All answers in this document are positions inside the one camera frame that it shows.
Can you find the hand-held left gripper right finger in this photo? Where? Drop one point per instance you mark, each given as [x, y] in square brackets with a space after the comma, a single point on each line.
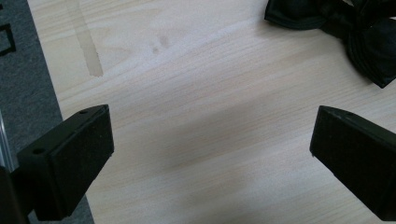
[358, 161]

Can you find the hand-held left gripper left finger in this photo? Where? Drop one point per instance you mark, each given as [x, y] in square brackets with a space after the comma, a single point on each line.
[65, 165]

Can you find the metal table leg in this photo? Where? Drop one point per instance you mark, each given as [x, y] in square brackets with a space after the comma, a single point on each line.
[5, 149]

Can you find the black cloth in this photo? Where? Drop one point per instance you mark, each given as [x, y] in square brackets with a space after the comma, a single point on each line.
[361, 34]

